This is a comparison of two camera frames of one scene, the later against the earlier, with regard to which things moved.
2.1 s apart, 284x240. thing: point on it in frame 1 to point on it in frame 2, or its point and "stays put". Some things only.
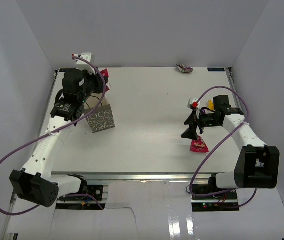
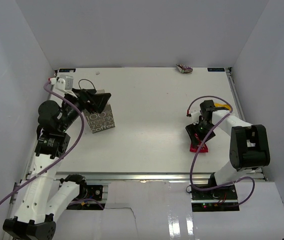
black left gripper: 97,80 to 97,101
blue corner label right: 216,69 stays put
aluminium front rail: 134,177 stays put
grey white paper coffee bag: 101,118 stays put
